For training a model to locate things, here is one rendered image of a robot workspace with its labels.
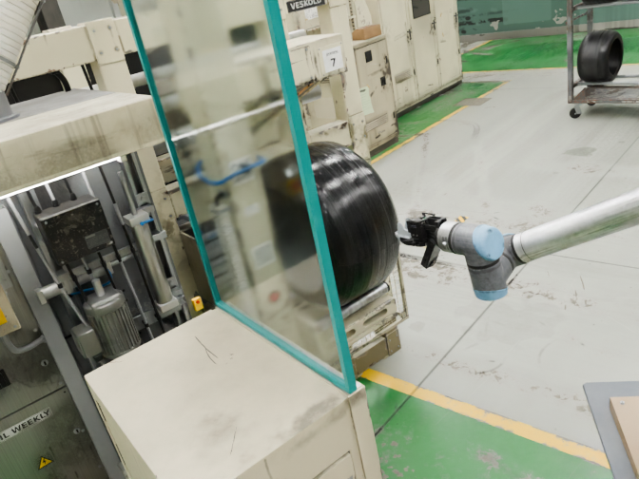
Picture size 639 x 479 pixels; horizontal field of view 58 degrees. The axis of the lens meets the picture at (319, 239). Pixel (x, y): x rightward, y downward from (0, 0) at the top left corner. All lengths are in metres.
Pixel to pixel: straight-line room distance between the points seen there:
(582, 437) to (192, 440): 2.03
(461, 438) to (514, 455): 0.24
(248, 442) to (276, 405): 0.10
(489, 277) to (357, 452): 0.63
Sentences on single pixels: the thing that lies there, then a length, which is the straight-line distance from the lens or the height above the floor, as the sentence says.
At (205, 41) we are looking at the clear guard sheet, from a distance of 1.09.
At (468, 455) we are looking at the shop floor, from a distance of 2.77.
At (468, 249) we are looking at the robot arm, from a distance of 1.59.
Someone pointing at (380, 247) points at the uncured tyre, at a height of 1.16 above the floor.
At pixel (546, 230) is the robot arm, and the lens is 1.67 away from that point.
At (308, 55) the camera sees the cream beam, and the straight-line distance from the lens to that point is 2.22.
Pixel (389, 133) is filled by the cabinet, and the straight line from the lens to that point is 6.94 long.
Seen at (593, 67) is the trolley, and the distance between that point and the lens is 6.98.
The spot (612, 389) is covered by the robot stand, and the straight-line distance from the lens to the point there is 2.19.
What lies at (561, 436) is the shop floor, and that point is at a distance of 2.87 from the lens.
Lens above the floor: 2.00
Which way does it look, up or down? 24 degrees down
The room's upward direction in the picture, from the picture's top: 12 degrees counter-clockwise
